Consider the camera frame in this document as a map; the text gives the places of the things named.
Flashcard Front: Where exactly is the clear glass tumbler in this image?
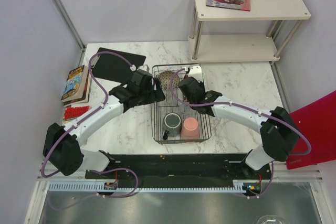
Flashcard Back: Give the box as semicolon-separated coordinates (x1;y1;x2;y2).
179;104;194;118

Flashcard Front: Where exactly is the black wire dish rack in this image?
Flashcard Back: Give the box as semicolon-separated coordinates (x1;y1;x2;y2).
151;64;212;145

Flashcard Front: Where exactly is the pink plastic cup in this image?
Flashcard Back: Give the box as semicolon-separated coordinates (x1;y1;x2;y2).
181;117;200;140

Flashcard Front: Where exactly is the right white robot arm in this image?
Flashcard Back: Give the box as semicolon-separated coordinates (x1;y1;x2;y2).
178;77;300;179

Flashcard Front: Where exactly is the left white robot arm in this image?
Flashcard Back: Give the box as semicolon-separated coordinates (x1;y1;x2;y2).
41;69;165;178

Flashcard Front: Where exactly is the patterned beige bowl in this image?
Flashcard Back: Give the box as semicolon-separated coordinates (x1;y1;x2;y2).
158;70;180;90

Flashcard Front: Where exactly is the grey ceramic mug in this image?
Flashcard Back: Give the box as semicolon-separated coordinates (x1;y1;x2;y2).
162;112;182;140

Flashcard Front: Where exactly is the black clipboard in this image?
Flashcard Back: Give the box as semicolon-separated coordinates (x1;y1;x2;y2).
92;47;146;83

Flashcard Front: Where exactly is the colourful paperback book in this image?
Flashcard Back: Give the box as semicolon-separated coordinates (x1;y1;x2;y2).
61;65;91;107

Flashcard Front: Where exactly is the red cover book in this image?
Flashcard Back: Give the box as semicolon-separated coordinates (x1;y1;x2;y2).
62;105;90;124

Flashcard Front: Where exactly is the white two-tier shelf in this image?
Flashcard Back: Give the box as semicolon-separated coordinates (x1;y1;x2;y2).
188;0;311;63

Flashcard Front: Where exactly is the red folder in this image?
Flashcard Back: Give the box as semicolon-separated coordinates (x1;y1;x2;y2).
286;92;336;169

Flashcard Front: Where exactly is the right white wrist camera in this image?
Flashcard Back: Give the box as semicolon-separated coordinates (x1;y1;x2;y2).
187;65;204;83

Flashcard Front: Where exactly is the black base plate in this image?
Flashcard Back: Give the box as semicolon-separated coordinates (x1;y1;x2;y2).
85;153;271;189

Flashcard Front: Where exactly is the white cable duct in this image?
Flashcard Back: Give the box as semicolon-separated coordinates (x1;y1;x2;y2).
48;181;256;193

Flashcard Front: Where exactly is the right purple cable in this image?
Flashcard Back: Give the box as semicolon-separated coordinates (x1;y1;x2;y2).
170;68;312;200

